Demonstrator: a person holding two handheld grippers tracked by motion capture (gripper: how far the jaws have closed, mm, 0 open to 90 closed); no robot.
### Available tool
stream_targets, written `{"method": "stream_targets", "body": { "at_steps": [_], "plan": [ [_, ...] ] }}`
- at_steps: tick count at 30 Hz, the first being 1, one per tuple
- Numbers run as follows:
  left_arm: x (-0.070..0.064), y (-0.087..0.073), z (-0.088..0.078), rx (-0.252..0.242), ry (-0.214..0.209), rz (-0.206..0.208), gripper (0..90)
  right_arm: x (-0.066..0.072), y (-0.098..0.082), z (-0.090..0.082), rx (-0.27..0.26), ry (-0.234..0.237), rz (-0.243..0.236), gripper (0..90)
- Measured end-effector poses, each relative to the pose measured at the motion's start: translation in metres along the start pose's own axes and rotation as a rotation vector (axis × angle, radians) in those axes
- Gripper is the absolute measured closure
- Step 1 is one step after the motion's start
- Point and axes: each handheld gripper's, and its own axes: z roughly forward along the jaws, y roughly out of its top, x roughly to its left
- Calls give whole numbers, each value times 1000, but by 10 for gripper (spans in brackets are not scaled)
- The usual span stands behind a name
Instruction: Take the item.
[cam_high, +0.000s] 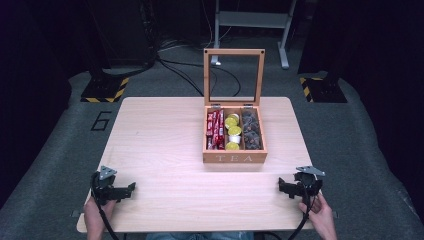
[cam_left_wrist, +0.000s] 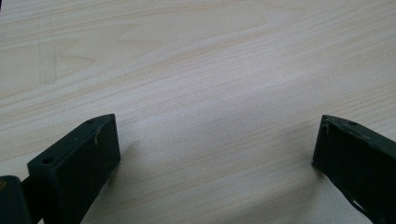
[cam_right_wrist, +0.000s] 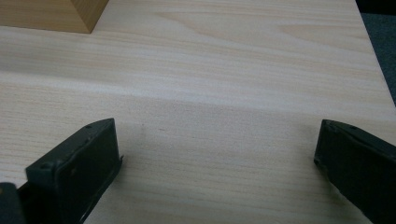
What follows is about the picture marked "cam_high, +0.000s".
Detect person's right hand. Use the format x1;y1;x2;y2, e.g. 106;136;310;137
298;192;336;232

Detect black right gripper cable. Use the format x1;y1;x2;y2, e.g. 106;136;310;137
287;181;317;240

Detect white floor cables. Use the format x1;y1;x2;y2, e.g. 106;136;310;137
157;0;234;54

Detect black stand with striped base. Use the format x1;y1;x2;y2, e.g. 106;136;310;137
80;0;130;104
298;0;348;104

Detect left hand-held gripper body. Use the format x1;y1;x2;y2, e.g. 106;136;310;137
91;165;118;206

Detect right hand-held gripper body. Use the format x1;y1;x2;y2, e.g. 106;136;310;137
293;165;326;198

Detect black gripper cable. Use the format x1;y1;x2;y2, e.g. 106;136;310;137
91;173;120;240
287;181;317;240

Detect grey metal stand frame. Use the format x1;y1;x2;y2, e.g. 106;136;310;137
210;0;298;70

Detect person's blue jeans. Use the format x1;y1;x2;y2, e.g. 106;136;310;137
145;231;247;240

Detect row of red stick packets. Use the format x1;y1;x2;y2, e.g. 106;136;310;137
206;109;225;151

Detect black floor cables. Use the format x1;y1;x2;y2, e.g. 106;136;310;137
155;54;242;98

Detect person's left hand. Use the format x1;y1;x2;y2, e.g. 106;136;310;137
82;196;116;232

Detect wooden box with window lid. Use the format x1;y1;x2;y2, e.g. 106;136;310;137
202;48;269;165

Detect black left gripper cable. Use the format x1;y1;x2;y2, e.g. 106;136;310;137
91;173;120;240

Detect pile of dark tea bags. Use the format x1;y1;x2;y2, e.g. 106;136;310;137
241;110;263;150

